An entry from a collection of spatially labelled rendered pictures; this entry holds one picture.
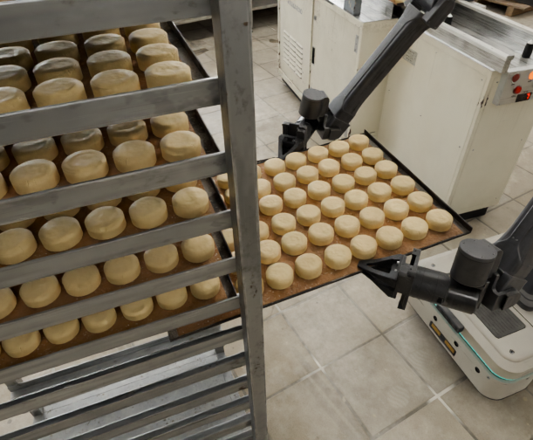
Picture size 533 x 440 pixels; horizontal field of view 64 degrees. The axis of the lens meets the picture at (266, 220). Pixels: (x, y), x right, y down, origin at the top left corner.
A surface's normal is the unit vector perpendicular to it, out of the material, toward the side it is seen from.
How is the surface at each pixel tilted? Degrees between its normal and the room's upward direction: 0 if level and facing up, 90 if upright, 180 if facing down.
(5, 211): 90
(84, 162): 0
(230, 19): 90
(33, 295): 0
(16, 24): 90
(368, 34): 90
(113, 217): 0
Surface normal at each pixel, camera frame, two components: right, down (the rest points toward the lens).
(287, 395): -0.02, -0.75
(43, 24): 0.36, 0.62
